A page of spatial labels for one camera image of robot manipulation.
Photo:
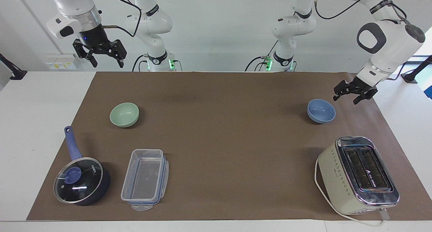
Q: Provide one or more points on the cream toaster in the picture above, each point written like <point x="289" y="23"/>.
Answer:
<point x="341" y="178"/>

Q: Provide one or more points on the white wall socket box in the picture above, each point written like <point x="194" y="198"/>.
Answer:
<point x="60" y="61"/>

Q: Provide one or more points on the clear plastic food container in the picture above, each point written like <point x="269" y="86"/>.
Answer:
<point x="145" y="179"/>

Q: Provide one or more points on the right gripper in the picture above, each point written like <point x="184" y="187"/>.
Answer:
<point x="91" y="36"/>

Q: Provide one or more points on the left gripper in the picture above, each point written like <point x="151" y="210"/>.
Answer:
<point x="361" y="84"/>

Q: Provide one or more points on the blue saucepan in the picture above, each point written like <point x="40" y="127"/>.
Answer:
<point x="101" y="188"/>

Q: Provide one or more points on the blue bowl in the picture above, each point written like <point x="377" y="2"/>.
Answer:
<point x="320" y="111"/>

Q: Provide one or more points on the black stand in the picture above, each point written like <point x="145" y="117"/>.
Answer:
<point x="15" y="73"/>
<point x="413" y="75"/>

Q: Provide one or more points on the green bowl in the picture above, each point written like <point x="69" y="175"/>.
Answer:
<point x="124" y="114"/>

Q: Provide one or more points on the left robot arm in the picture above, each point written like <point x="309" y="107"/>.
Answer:
<point x="388" y="39"/>

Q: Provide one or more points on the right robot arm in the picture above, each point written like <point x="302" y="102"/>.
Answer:
<point x="72" y="2"/>

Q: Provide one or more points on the glass lid with blue knob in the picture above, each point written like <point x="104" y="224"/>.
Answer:
<point x="78" y="180"/>

